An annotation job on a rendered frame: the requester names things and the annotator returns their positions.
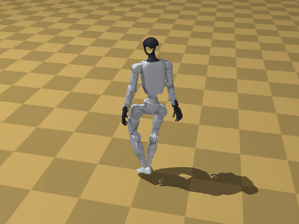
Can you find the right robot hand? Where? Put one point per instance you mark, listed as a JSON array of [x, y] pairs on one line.
[[177, 111]]

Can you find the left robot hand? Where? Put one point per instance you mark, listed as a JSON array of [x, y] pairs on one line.
[[124, 115]]

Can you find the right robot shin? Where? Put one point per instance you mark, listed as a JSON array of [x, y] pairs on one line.
[[151, 151]]

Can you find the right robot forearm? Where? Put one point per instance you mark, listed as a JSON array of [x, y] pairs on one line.
[[171, 94]]

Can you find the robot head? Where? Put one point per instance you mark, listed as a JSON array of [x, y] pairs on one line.
[[151, 42]]

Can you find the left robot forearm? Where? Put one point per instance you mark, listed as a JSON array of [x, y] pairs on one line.
[[129, 97]]

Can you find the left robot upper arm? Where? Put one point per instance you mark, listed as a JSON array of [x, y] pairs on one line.
[[135, 70]]

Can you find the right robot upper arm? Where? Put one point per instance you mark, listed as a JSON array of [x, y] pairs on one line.
[[168, 73]]

